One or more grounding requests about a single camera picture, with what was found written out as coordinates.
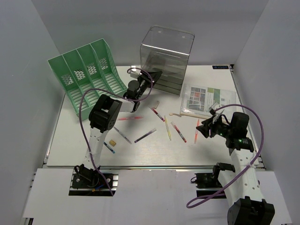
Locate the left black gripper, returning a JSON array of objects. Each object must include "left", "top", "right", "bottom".
[{"left": 136, "top": 70, "right": 162, "bottom": 100}]

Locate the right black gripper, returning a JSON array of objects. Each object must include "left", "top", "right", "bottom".
[{"left": 196, "top": 113, "right": 234, "bottom": 138}]

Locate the clear plastic drawer cabinet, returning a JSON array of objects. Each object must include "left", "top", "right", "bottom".
[{"left": 140, "top": 25, "right": 195, "bottom": 96}]

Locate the beige eraser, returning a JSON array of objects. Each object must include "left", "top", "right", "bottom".
[{"left": 153, "top": 101, "right": 160, "bottom": 109}]

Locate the yellow highlighter pen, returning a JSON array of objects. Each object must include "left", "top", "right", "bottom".
[{"left": 164, "top": 115, "right": 172, "bottom": 141}]

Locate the grey clear pen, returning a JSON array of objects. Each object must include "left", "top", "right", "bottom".
[{"left": 113, "top": 127, "right": 132, "bottom": 144}]

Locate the small yellow eraser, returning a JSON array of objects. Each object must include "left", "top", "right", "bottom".
[{"left": 109, "top": 140, "right": 116, "bottom": 146}]

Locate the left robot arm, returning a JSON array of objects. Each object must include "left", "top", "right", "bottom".
[{"left": 82, "top": 69, "right": 163, "bottom": 170}]

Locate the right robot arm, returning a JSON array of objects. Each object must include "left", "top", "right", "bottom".
[{"left": 194, "top": 112, "right": 275, "bottom": 225}]

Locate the red pen right centre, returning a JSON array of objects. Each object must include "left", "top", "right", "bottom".
[{"left": 171, "top": 122, "right": 187, "bottom": 143}]

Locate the plastic sleeve with printed sheets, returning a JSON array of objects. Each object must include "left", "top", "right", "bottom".
[{"left": 180, "top": 84, "right": 238, "bottom": 119}]

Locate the red pen near eraser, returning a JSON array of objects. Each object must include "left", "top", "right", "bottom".
[{"left": 150, "top": 108, "right": 165, "bottom": 122}]

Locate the red orange highlighter pen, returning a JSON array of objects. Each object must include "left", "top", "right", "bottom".
[{"left": 117, "top": 116, "right": 143, "bottom": 121}]

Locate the dark purple pen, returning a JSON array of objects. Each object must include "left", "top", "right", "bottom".
[{"left": 134, "top": 128, "right": 157, "bottom": 143}]

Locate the small blue label sticker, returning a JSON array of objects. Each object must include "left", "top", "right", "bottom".
[{"left": 212, "top": 65, "right": 229, "bottom": 69}]

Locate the green plastic file organizer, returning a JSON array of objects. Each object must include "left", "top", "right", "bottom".
[{"left": 48, "top": 38, "right": 127, "bottom": 120}]

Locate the blue pen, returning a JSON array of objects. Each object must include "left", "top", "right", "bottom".
[{"left": 104, "top": 142, "right": 115, "bottom": 154}]

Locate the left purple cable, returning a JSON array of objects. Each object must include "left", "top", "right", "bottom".
[{"left": 78, "top": 67, "right": 154, "bottom": 196}]

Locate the purple cable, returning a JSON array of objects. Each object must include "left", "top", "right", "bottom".
[
  {"left": 186, "top": 104, "right": 263, "bottom": 209},
  {"left": 78, "top": 67, "right": 154, "bottom": 196}
]

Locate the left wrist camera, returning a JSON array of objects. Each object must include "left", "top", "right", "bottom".
[{"left": 128, "top": 66, "right": 140, "bottom": 80}]

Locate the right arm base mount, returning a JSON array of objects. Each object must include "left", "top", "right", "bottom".
[{"left": 190, "top": 173, "right": 222, "bottom": 197}]

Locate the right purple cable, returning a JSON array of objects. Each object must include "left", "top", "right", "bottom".
[{"left": 186, "top": 104, "right": 263, "bottom": 209}]

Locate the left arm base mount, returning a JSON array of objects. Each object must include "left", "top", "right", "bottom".
[{"left": 68, "top": 164, "right": 118, "bottom": 197}]

